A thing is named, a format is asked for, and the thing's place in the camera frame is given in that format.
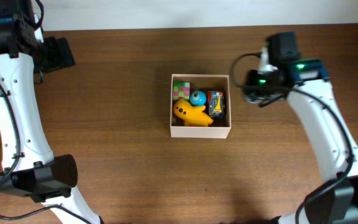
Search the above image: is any grey red toy car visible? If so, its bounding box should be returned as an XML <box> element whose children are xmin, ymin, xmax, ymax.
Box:
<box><xmin>207</xmin><ymin>91</ymin><xmax>225</xmax><ymax>118</ymax></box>

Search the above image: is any blue ball with eye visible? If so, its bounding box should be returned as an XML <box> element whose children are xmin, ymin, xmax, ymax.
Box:
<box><xmin>190</xmin><ymin>90</ymin><xmax>207</xmax><ymax>106</ymax></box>

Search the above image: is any yellow rubber animal toy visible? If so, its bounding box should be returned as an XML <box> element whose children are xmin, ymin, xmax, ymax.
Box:
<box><xmin>173</xmin><ymin>100</ymin><xmax>213</xmax><ymax>127</ymax></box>

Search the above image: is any multicoloured puzzle cube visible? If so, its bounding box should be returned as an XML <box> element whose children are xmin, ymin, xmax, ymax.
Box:
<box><xmin>172</xmin><ymin>82</ymin><xmax>191</xmax><ymax>101</ymax></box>

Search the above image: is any black round turbine cap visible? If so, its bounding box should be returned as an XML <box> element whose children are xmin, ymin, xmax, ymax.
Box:
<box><xmin>244</xmin><ymin>93</ymin><xmax>261</xmax><ymax>104</ymax></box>

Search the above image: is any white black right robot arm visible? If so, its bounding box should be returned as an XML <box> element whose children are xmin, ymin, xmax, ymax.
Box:
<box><xmin>242</xmin><ymin>32</ymin><xmax>358</xmax><ymax>223</ymax></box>

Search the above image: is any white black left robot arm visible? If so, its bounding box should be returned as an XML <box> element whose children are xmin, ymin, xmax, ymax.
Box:
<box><xmin>0</xmin><ymin>0</ymin><xmax>102</xmax><ymax>223</ymax></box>

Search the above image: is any beige open cardboard box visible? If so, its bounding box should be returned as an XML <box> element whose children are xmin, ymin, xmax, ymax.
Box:
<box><xmin>170</xmin><ymin>74</ymin><xmax>231</xmax><ymax>139</ymax></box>

